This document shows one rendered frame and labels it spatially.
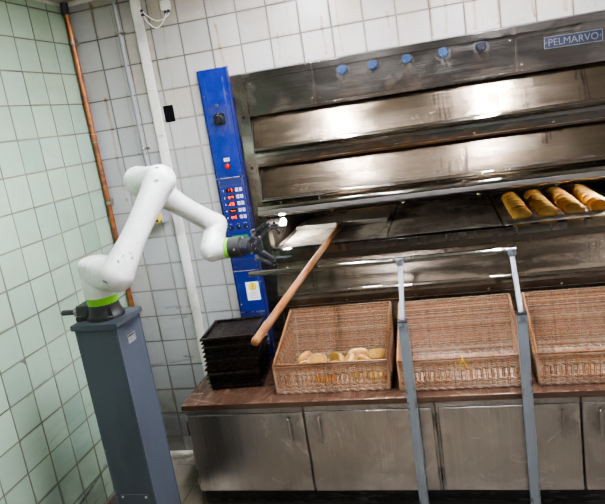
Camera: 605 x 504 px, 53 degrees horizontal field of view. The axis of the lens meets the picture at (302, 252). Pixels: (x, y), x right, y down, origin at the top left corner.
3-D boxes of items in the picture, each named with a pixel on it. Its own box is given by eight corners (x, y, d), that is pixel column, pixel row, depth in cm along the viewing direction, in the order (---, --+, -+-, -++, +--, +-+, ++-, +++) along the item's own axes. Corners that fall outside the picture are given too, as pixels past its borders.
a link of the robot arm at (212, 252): (204, 267, 275) (194, 255, 266) (207, 243, 281) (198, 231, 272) (233, 264, 272) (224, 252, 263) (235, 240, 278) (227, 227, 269)
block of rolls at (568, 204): (500, 200, 366) (499, 191, 365) (586, 191, 355) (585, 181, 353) (512, 220, 309) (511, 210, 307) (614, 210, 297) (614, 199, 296)
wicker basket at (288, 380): (296, 354, 337) (288, 307, 331) (398, 348, 324) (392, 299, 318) (274, 396, 291) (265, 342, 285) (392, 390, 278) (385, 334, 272)
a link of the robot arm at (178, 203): (151, 210, 258) (168, 201, 252) (155, 188, 264) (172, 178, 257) (214, 244, 282) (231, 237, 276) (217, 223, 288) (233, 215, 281)
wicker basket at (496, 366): (402, 350, 321) (396, 300, 315) (514, 343, 308) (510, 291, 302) (398, 393, 275) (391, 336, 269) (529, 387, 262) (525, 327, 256)
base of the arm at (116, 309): (55, 325, 241) (51, 311, 239) (77, 312, 255) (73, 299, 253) (113, 321, 234) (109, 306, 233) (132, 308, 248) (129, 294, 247)
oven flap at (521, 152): (264, 203, 319) (261, 166, 321) (639, 158, 276) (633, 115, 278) (261, 202, 314) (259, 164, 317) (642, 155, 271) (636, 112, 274)
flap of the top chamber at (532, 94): (255, 153, 313) (253, 116, 315) (638, 99, 270) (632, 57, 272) (253, 151, 309) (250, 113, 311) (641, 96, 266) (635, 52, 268)
